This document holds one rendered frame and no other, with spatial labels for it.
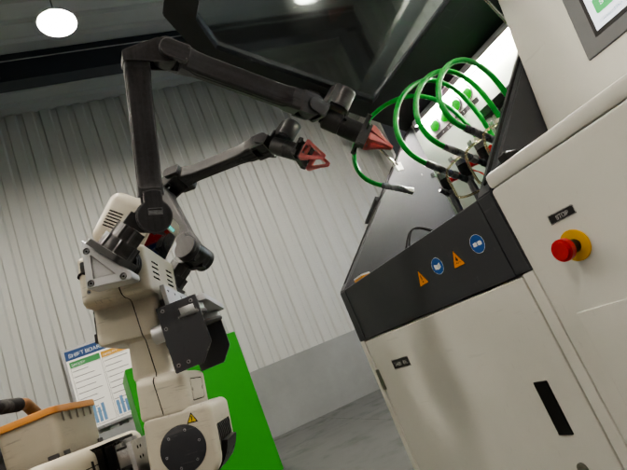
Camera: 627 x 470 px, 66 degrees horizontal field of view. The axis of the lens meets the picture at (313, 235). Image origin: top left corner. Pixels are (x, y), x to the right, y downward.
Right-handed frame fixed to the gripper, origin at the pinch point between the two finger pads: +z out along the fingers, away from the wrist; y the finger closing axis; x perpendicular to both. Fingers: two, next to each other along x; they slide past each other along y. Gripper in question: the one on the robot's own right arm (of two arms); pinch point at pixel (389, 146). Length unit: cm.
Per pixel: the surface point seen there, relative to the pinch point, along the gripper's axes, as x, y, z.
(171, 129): 653, 257, -312
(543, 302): -37, -38, 33
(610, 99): -62, -17, 21
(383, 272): 4.4, -32.3, 11.5
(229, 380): 320, -76, -24
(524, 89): -31.1, 7.4, 19.9
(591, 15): -47, 15, 22
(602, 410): -37, -52, 46
